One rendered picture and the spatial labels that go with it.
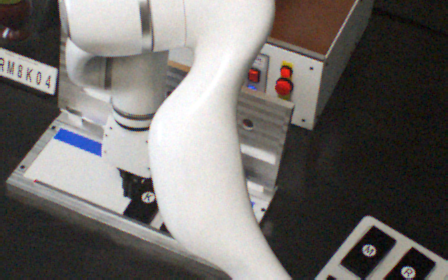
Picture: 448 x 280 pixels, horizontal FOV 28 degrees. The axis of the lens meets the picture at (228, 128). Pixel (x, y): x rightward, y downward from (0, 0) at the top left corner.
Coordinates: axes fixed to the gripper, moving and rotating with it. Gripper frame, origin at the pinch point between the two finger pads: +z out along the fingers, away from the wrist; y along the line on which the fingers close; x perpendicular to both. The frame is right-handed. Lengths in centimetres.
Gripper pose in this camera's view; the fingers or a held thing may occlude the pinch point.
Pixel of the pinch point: (131, 185)
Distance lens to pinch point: 156.7
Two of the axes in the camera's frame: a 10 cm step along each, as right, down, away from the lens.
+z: -1.2, 7.8, 6.1
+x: 3.9, -5.3, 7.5
